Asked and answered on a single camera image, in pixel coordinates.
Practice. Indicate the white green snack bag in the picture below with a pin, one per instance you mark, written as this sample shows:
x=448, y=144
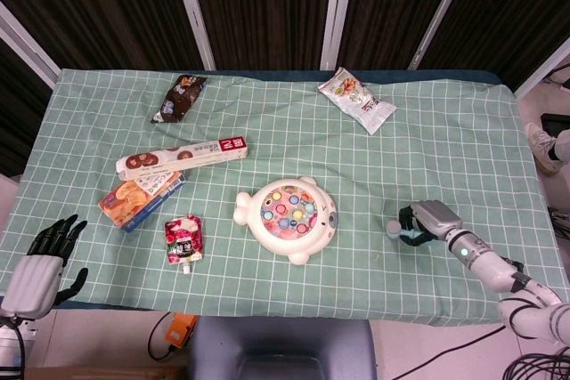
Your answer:
x=356, y=97

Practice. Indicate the dark white-framed partition screen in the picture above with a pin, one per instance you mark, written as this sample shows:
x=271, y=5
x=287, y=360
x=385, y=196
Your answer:
x=267, y=6

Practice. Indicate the dark blue-grey chair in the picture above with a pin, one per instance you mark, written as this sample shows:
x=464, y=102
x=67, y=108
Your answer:
x=280, y=344

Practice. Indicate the dark brown snack bag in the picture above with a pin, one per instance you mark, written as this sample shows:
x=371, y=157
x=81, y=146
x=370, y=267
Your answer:
x=180, y=97

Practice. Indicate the green checked tablecloth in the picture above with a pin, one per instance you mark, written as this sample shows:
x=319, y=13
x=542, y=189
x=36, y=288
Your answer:
x=401, y=153

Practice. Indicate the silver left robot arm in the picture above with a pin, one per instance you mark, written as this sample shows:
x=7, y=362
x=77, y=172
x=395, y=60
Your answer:
x=6, y=344

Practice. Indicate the orange blue cracker box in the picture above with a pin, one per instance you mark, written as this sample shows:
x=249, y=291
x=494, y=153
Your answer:
x=133, y=202

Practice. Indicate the red spouted drink pouch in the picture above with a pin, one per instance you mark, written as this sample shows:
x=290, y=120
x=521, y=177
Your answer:
x=183, y=242

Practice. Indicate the orange floor device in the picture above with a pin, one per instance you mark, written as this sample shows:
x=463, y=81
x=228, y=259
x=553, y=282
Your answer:
x=180, y=331

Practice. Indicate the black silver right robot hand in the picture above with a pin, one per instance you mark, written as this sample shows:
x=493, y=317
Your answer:
x=438, y=217

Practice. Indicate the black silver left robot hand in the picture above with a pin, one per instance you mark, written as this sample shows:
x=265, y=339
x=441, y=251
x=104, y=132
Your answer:
x=33, y=284

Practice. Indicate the brown cardboard box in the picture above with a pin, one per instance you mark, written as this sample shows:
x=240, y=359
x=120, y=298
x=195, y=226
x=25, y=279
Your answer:
x=89, y=374

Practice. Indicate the white whack-a-mole toy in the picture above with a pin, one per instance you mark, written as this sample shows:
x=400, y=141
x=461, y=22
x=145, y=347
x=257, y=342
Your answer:
x=285, y=215

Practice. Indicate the white sneaker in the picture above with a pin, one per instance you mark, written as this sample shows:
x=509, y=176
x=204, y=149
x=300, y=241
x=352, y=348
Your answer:
x=541, y=146

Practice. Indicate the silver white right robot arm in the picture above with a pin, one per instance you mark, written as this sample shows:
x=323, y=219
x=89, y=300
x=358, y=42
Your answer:
x=490, y=264

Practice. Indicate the light blue toy hammer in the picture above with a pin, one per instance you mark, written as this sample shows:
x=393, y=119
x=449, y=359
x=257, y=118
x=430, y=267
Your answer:
x=393, y=229

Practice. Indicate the long white cookie box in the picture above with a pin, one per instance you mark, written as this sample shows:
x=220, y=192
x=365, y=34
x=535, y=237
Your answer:
x=178, y=157

